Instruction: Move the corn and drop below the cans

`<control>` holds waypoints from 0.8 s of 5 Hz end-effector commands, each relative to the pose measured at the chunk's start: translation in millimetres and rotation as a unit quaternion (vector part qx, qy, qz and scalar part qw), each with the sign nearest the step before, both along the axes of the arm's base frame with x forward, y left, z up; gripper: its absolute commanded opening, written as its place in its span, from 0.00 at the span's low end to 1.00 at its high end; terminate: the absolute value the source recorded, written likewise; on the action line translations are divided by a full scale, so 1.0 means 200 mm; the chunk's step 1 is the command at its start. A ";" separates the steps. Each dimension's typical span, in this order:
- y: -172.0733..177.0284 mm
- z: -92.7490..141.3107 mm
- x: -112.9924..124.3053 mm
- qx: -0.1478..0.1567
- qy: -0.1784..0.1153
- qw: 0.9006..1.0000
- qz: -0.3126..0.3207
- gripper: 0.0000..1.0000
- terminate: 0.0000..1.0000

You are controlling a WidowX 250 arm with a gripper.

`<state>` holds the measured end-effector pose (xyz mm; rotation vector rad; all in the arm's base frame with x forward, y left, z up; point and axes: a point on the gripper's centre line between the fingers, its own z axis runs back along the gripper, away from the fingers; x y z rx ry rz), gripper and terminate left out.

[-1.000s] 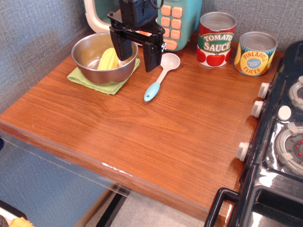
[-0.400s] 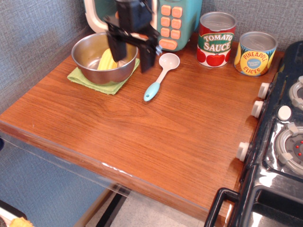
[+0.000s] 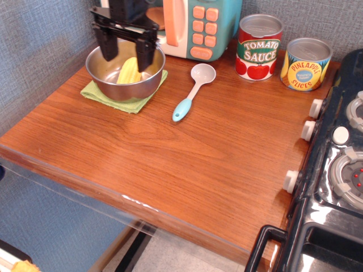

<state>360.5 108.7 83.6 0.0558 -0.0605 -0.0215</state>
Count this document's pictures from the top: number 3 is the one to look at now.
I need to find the yellow toy corn cob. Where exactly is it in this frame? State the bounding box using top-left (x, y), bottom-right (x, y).
top-left (116, 57), bottom-right (141, 84)

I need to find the grey stove burner rear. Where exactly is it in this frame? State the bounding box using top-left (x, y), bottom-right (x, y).
top-left (346, 91), bottom-right (363, 133)

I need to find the green folded cloth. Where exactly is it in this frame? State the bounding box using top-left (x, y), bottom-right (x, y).
top-left (80, 70), bottom-right (168, 114)

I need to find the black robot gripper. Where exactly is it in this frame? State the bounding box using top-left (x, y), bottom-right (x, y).
top-left (90, 1), bottom-right (159, 72)

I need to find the white stove knob middle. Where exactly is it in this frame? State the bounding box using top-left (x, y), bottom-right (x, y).
top-left (301, 121), bottom-right (316, 142)

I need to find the grey stove burner front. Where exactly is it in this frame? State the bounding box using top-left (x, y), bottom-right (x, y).
top-left (329, 147), bottom-right (362, 210)

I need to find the white stove knob front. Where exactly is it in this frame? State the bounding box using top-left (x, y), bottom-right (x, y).
top-left (283, 170), bottom-right (299, 194)

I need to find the tomato sauce can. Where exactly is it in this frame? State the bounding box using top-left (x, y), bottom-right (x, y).
top-left (235, 14), bottom-right (284, 81)

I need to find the teal toy microwave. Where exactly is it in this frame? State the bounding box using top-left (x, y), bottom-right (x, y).
top-left (99, 0), bottom-right (243, 62)

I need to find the pineapple slices can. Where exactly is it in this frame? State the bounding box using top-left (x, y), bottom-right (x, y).
top-left (280, 37), bottom-right (333, 92)

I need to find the black oven door handle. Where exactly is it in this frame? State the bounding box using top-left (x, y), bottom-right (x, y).
top-left (245, 224), bottom-right (288, 272)

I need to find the stainless steel bowl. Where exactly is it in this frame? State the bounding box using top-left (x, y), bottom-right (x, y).
top-left (86, 40), bottom-right (166, 103)

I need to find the white spoon with teal handle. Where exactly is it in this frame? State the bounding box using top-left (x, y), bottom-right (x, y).
top-left (172, 63), bottom-right (216, 122)

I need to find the grey stove burner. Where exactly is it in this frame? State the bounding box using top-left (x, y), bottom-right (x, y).
top-left (329, 147), bottom-right (362, 210)
top-left (346, 91), bottom-right (363, 133)

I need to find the white round stove button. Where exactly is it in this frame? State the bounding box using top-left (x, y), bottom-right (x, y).
top-left (332, 126), bottom-right (349, 145)

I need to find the black toy stove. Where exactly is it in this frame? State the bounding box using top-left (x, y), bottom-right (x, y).
top-left (244, 48), bottom-right (363, 272)

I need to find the white stove knob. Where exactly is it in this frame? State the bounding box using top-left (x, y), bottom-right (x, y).
top-left (301, 121), bottom-right (316, 142)
top-left (283, 170), bottom-right (299, 194)
top-left (309, 99), bottom-right (324, 119)

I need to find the white stove knob rear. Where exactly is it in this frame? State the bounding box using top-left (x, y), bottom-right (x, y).
top-left (309, 99), bottom-right (324, 119)

